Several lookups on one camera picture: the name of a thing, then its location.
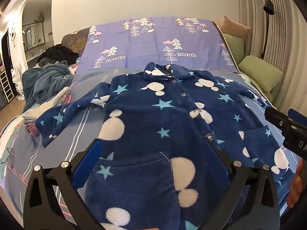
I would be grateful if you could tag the white wall decoration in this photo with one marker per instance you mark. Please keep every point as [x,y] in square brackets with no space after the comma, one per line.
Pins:
[12,34]

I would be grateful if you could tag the wall mirror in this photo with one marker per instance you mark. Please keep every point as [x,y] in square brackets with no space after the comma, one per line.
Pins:
[33,37]

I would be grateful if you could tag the black floor lamp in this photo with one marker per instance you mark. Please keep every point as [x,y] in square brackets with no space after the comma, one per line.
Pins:
[269,7]

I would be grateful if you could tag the small green pillow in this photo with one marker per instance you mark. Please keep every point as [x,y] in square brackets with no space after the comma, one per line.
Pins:
[235,48]

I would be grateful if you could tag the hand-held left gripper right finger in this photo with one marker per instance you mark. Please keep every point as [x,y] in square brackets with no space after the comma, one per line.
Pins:
[221,154]

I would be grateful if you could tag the white shelf rack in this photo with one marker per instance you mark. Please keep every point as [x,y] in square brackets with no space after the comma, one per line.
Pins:
[6,86]

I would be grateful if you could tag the purple tree-print bed cover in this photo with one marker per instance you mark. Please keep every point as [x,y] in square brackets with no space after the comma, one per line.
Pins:
[24,172]

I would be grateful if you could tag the stack of folded clothes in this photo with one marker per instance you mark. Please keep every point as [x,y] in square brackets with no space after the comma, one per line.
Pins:
[33,117]

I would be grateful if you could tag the grey-blue fleece blanket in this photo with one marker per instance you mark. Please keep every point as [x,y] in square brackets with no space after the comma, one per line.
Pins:
[45,79]

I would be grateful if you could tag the brown branch-print headboard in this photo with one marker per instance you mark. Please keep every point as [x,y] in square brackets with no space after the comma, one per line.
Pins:
[74,40]

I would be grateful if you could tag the purple tree-print sheet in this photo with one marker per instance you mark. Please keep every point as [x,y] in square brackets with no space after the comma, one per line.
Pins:
[144,48]

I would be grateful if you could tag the navy fleece pajama top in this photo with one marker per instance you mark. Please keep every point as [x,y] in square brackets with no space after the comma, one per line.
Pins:
[148,129]

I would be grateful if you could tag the green hanging plant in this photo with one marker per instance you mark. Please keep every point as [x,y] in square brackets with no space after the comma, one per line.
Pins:
[40,16]

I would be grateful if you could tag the pink pillow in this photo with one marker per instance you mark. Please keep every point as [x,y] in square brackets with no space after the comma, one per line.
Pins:
[233,27]

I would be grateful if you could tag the grey pleated curtain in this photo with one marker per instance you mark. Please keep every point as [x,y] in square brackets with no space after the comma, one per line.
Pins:
[287,52]

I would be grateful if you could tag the white cat figurine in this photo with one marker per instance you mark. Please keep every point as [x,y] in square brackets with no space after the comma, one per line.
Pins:
[17,81]

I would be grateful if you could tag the large green pillow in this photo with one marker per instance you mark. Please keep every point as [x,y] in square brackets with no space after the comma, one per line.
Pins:
[261,73]

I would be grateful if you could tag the black cloth pile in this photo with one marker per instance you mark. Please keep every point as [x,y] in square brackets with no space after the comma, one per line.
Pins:
[58,52]

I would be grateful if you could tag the person's right hand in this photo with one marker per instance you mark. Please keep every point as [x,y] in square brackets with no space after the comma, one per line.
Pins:
[296,189]

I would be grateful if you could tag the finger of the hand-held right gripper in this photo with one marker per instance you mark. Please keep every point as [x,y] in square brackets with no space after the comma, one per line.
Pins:
[278,118]
[298,118]

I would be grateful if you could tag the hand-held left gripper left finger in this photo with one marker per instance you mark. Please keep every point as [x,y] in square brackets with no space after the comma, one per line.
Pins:
[88,163]

